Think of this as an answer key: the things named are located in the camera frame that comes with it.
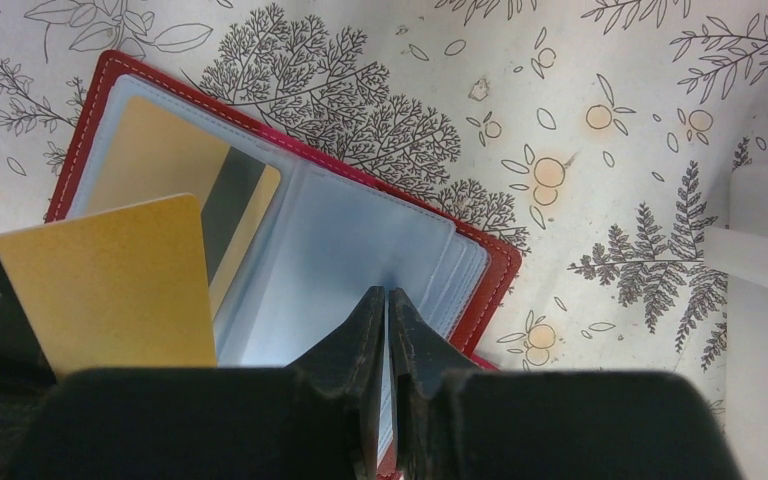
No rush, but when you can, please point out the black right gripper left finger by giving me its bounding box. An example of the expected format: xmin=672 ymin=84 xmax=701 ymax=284
xmin=9 ymin=286 xmax=385 ymax=479

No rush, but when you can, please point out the gold credit card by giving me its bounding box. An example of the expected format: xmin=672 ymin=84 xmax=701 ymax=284
xmin=83 ymin=97 xmax=281 ymax=313
xmin=0 ymin=194 xmax=217 ymax=379

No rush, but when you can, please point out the red leather card holder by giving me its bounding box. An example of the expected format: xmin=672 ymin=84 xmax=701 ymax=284
xmin=47 ymin=50 xmax=521 ymax=479

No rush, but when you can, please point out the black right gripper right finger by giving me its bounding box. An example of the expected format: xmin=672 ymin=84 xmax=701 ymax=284
xmin=389 ymin=289 xmax=742 ymax=479

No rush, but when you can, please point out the white card box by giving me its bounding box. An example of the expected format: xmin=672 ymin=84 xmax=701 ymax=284
xmin=704 ymin=164 xmax=768 ymax=479

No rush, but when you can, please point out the floral patterned table mat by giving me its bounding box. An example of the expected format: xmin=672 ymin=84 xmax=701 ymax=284
xmin=0 ymin=1 xmax=768 ymax=419

